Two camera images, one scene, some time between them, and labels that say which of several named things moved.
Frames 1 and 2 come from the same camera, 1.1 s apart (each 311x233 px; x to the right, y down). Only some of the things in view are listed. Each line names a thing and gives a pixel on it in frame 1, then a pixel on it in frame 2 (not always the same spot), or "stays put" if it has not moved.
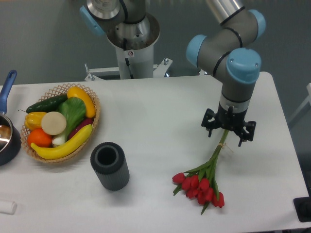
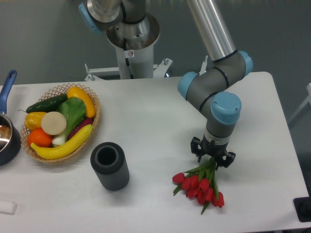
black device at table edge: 302,206 stays put
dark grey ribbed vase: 109,160 stays put
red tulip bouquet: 199,183 stays put
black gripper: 230,120 → 210,148
